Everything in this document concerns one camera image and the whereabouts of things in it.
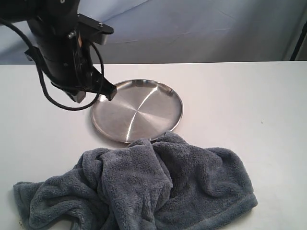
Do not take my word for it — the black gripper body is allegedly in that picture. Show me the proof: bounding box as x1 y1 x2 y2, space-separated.
24 44 96 93

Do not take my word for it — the blue-grey fluffy towel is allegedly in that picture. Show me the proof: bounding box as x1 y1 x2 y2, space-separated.
13 132 258 230

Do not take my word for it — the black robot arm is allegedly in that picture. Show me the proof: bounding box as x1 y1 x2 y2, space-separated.
0 0 117 103

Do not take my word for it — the round stainless steel plate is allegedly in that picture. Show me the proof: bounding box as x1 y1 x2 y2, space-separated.
90 79 184 143

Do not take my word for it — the blue-grey backdrop curtain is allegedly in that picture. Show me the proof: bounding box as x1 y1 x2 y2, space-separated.
0 0 307 65

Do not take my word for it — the black tripod stand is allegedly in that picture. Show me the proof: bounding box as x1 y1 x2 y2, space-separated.
289 22 307 61

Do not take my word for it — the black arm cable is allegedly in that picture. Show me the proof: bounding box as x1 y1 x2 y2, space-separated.
0 18 106 111

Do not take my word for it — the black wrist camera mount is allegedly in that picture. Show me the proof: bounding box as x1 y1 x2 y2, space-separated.
77 13 114 45

